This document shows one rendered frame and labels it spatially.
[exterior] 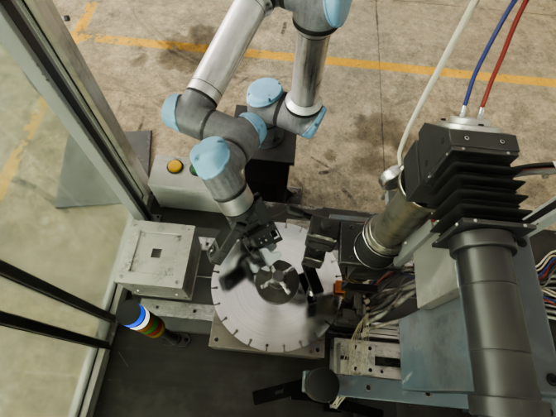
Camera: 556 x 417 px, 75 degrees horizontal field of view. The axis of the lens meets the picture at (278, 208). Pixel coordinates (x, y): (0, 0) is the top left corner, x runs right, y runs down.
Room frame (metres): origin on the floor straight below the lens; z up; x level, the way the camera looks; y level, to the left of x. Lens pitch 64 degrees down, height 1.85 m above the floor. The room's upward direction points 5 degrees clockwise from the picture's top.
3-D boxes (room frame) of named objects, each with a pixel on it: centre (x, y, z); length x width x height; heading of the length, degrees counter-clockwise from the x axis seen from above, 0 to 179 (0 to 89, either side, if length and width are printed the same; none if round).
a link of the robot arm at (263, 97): (0.86, 0.07, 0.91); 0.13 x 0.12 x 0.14; 69
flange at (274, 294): (0.24, -0.01, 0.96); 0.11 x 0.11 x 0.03
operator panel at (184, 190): (0.57, 0.26, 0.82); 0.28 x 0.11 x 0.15; 89
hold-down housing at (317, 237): (0.26, -0.09, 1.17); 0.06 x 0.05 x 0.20; 80
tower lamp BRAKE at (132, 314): (0.10, 0.26, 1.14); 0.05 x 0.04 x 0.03; 179
